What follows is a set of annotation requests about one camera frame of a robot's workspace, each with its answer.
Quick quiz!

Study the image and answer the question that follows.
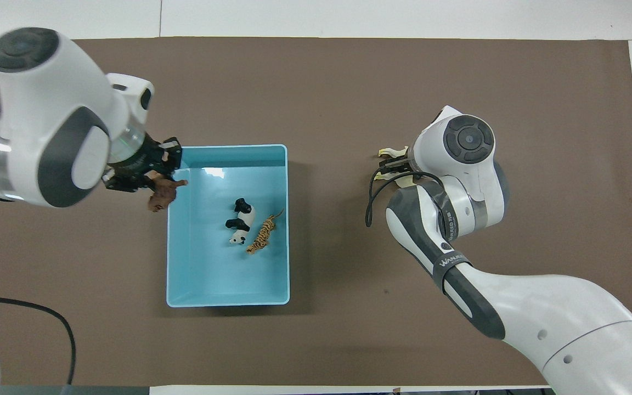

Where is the brown animal toy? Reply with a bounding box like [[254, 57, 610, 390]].
[[148, 172, 189, 213]]

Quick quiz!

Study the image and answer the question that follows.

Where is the brown table mat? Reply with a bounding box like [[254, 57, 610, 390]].
[[0, 37, 632, 387]]

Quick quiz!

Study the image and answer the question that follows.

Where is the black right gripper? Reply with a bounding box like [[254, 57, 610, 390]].
[[377, 156, 415, 178]]

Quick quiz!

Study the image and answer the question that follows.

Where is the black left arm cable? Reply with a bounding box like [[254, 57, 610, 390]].
[[0, 294, 77, 386]]

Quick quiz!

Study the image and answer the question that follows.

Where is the light blue storage box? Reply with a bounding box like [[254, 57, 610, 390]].
[[166, 144, 291, 308]]

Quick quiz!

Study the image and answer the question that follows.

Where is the cream white horse toy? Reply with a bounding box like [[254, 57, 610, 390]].
[[377, 145, 413, 185]]

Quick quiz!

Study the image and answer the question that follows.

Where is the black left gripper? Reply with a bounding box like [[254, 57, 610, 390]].
[[102, 134, 184, 193]]

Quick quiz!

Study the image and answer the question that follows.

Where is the orange striped tiger toy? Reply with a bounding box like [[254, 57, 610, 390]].
[[246, 208, 285, 255]]

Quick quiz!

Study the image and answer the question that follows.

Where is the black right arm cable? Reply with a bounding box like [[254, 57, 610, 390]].
[[365, 171, 444, 229]]

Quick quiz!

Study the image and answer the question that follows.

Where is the black white panda toy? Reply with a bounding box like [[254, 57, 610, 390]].
[[225, 197, 256, 246]]

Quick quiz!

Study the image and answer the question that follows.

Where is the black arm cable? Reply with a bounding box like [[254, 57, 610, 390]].
[[0, 294, 77, 386], [365, 171, 444, 229]]

